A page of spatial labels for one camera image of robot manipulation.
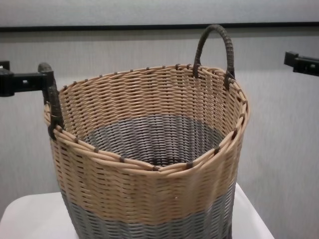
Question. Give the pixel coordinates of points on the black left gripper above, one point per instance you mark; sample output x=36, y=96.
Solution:
x=5, y=83

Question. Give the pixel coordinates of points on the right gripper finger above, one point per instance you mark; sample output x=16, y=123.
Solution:
x=304, y=64

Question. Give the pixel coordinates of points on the tan and grey woven basket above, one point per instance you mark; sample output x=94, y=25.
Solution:
x=149, y=194

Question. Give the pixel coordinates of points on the black wall trim strip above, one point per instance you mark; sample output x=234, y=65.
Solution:
x=99, y=27

